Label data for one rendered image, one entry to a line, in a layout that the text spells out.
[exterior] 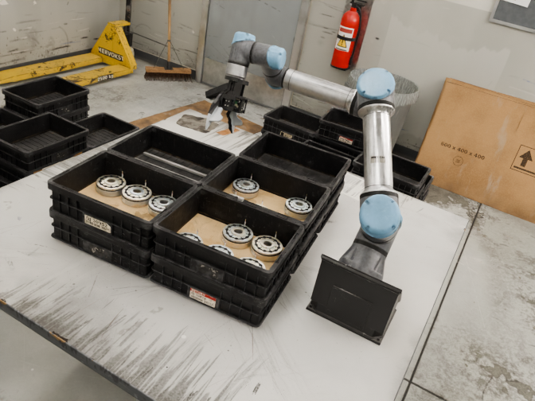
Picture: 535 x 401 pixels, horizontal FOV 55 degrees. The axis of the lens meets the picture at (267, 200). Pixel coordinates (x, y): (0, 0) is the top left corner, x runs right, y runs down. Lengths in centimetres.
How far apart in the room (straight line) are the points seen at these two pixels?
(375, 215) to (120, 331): 81
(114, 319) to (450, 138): 333
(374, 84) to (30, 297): 122
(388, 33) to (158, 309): 343
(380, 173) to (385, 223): 16
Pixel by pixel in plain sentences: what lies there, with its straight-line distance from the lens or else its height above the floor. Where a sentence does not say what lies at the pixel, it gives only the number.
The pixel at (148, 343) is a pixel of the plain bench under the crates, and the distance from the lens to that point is 156.
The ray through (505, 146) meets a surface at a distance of 438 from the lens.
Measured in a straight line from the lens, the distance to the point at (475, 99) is 435.
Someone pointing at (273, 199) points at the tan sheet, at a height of 83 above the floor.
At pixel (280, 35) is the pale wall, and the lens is 492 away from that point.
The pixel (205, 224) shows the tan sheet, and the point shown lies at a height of 83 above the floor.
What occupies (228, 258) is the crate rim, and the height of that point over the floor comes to 93.
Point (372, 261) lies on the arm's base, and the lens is 164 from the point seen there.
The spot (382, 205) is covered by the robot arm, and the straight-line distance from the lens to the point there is 153.
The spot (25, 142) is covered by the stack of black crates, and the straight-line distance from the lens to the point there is 302.
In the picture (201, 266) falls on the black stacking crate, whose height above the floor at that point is 85.
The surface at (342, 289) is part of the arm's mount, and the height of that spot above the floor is 84.
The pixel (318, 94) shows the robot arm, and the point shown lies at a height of 126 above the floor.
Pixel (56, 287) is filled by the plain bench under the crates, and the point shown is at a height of 70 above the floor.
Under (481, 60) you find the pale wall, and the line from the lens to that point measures 445.
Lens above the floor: 186
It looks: 31 degrees down
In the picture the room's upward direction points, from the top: 11 degrees clockwise
